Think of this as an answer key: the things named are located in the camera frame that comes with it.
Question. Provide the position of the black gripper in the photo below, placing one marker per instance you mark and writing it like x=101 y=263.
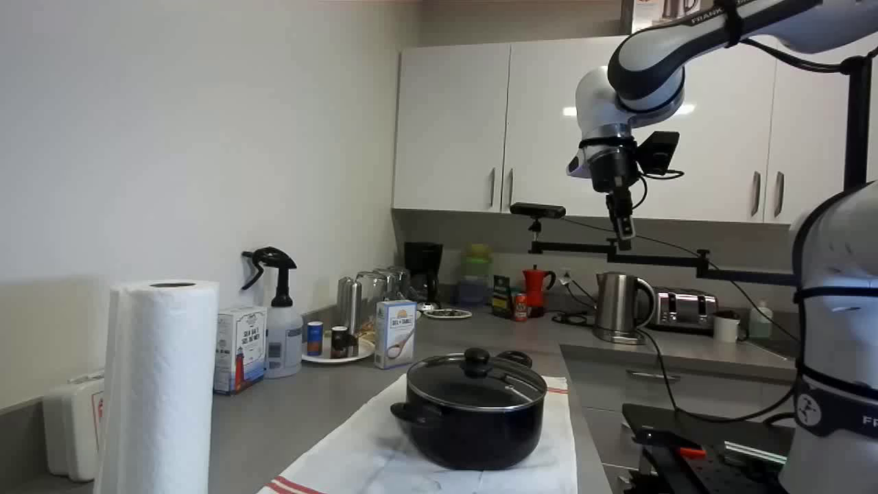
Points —
x=610 y=168

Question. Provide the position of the glass lid with black knob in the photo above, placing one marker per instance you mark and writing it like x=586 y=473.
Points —
x=477 y=360

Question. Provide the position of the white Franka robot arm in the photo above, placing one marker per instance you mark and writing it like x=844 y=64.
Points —
x=648 y=64

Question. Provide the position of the red moka pot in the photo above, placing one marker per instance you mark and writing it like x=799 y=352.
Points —
x=537 y=290

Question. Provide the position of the container with green lid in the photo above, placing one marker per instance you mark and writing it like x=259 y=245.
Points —
x=474 y=275

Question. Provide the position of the black cooking pot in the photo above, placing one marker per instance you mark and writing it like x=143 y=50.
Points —
x=477 y=436

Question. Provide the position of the steel electric kettle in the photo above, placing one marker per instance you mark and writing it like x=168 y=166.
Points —
x=621 y=306

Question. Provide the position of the steel toaster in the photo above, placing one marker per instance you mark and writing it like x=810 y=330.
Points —
x=687 y=310

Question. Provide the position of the white cabinet door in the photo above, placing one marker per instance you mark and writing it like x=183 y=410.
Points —
x=722 y=148
x=544 y=138
x=448 y=127
x=810 y=148

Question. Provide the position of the white cup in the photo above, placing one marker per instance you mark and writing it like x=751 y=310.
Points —
x=726 y=330

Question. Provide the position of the small flat plate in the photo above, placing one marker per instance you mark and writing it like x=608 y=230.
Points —
x=447 y=315

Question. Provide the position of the black coffee maker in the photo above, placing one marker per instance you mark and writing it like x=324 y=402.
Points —
x=423 y=266

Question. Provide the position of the black perforated table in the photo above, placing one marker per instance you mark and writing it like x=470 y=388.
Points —
x=667 y=428

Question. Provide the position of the white blue salt box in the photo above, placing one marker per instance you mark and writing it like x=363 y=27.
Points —
x=396 y=333

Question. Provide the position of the steel grinder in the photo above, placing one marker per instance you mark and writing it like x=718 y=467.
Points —
x=350 y=306
x=378 y=293

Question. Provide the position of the black vertical pole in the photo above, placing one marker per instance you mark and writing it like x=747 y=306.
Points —
x=857 y=120

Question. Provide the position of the white plate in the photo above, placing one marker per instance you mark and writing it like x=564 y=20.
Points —
x=357 y=359

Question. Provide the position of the small dark jar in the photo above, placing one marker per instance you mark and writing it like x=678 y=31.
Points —
x=342 y=343

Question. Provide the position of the small jar with blue label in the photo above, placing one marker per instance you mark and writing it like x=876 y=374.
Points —
x=313 y=340

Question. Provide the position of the white towel with red stripes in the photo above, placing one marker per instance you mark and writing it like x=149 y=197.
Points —
x=366 y=458

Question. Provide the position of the spray bottle with black trigger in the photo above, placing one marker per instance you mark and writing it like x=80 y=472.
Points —
x=283 y=340

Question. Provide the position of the white carton with red print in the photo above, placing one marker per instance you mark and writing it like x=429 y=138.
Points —
x=239 y=348

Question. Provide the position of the white paper towel roll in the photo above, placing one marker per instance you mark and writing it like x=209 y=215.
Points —
x=161 y=393

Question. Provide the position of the white box with red label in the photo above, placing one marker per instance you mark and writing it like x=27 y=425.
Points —
x=75 y=429

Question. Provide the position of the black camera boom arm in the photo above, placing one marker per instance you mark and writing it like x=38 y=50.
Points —
x=661 y=259

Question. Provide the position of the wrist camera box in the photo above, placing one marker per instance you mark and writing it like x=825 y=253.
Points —
x=661 y=152

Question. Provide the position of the black stereo camera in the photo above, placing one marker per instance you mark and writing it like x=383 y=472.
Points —
x=538 y=209

